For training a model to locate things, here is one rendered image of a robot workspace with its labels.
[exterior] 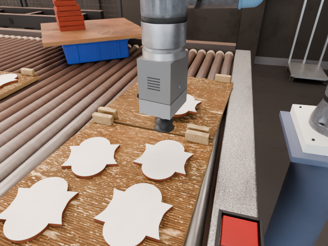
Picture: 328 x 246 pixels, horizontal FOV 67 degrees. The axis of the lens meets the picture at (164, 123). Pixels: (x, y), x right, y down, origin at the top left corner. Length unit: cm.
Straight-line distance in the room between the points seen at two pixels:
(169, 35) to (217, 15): 389
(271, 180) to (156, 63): 169
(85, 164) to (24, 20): 176
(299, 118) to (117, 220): 65
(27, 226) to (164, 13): 40
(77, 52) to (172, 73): 89
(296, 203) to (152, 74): 72
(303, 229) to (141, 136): 68
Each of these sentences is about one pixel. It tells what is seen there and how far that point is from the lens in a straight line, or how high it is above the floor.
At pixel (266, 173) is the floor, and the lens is 205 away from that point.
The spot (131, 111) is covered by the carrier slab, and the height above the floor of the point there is 94.
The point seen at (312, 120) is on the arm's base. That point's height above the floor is 92.
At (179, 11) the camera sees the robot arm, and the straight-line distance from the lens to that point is 40.
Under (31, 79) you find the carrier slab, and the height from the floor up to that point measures 94.
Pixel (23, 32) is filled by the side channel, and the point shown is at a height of 94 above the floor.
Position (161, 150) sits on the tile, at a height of 94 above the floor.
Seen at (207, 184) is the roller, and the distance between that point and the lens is 55.
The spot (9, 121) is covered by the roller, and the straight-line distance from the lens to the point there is 87.
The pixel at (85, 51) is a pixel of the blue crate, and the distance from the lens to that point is 127.
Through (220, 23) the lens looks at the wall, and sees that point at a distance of 429.
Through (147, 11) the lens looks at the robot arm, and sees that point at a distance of 41.
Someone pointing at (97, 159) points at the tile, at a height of 94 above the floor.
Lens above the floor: 130
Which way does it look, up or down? 32 degrees down
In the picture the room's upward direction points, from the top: straight up
